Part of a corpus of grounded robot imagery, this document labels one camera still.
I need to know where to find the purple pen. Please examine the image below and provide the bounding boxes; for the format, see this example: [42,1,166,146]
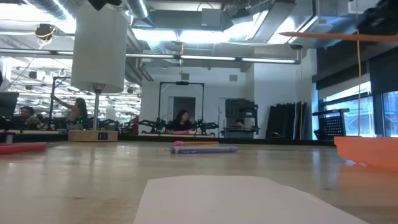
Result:
[164,146,240,155]

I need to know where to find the orange plastic box lid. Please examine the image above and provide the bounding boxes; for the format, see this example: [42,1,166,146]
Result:
[333,136,398,172]

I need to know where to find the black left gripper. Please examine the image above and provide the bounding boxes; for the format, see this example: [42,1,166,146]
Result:
[88,0,123,11]

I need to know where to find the black monitor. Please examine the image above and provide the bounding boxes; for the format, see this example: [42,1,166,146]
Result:
[0,91,20,119]

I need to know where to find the yellow hanging cable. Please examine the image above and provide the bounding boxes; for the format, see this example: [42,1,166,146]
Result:
[355,0,363,137]

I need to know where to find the white notepad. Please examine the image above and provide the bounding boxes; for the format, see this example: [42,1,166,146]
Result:
[132,175,369,224]

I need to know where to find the black metal frame stand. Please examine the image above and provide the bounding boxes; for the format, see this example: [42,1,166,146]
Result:
[47,76,72,130]
[158,81,205,126]

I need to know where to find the black pegboard cart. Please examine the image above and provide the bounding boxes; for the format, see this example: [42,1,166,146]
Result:
[312,108,351,140]

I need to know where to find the orange wooden pencil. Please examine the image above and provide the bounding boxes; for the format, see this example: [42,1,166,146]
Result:
[173,141,220,147]
[279,31,398,44]

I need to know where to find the black leaning panels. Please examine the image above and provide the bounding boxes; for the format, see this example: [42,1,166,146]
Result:
[266,101,308,141]

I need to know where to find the long ceiling light bar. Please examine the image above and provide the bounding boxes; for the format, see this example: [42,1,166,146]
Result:
[0,47,302,65]

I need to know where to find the round black ceiling device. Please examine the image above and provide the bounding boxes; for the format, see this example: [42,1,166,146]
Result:
[34,23,57,42]

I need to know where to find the black background robot arms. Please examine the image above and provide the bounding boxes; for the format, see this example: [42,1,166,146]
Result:
[137,117,220,135]

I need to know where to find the black table frame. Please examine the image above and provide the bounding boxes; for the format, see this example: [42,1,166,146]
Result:
[0,132,336,147]

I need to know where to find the red and grey scissors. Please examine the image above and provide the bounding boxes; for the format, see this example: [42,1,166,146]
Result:
[0,142,49,156]

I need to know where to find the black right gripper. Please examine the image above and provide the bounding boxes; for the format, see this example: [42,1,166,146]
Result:
[356,0,398,35]

